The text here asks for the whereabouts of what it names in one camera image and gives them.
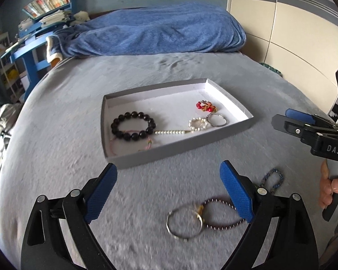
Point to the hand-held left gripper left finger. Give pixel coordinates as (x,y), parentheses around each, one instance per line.
(101,194)

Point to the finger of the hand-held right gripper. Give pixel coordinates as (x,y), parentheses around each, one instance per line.
(287,125)
(300,116)

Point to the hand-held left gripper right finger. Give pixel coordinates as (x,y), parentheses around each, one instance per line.
(238,194)

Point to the plain silver bangle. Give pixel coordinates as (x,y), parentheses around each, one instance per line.
(224,123)

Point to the silver bangle with gold charm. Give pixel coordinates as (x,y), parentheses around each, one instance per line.
(169,227)

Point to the gold pearl hairpin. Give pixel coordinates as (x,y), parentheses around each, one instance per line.
(171,132)

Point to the red bead ornament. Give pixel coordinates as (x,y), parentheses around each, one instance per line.
(198,106)

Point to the grey cardboard tray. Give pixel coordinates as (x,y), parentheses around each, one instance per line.
(174,115)

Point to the green patterned cloth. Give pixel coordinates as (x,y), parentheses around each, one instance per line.
(271,69)

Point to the grey bed cover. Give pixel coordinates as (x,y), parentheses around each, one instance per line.
(67,146)

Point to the cream wardrobe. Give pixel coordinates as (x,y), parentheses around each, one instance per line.
(298,19)

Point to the grey bag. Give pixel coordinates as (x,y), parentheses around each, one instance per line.
(2,115)

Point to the yellow item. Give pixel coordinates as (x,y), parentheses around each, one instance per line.
(12,75)

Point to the blue desk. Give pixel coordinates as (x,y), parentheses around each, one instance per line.
(31,62)

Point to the blue blanket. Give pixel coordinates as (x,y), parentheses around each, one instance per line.
(157,28)

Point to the white shelf rack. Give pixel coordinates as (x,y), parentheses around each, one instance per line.
(2,47)

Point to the white stuffed toy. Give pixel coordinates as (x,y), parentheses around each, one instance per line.
(81,16)

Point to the stack of papers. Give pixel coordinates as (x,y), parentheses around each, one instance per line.
(56,17)

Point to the row of books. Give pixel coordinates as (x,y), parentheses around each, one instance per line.
(48,2)

